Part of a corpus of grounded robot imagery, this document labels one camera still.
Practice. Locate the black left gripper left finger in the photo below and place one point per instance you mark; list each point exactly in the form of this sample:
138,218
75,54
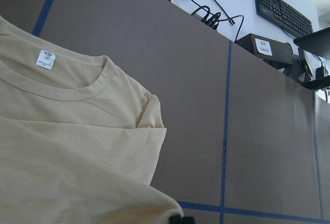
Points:
176,219

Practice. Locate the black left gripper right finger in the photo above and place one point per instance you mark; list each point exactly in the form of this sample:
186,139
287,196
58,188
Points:
188,220

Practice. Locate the cream long-sleeve printed shirt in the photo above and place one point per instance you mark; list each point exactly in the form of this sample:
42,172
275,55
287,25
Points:
80,139

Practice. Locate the black box with label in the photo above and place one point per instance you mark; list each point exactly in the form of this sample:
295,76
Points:
267,49

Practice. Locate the black laptop edge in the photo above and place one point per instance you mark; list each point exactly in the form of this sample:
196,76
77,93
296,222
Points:
316,43

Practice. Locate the black computer keyboard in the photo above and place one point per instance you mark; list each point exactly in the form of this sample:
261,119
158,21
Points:
284,16

